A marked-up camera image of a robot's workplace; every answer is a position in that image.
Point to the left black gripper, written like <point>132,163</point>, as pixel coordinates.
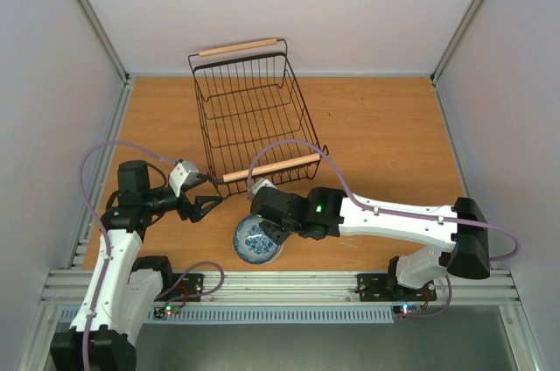
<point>197,213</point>

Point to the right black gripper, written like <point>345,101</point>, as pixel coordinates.
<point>271,228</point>

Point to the blue floral porcelain bowl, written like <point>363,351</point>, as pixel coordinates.
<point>252,244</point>

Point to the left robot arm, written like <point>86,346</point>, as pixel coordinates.
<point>124,285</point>

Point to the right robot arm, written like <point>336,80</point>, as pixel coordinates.
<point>453,238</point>

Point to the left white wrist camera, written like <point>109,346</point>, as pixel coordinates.
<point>184,173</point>

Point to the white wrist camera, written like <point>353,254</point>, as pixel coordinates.
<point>258,185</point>
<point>184,173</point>

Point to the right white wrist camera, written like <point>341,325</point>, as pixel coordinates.
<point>258,185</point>

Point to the black wire dish rack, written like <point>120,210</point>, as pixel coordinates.
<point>253,115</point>

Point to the blue slotted cable duct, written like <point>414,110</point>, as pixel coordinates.
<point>242,315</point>

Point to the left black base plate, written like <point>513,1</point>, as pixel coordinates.
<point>189,289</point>

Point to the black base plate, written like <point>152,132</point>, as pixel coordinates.
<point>189,289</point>
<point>374,287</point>

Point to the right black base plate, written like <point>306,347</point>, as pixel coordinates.
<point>374,287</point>

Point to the aluminium mounting rail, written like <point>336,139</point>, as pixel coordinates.
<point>275,288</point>

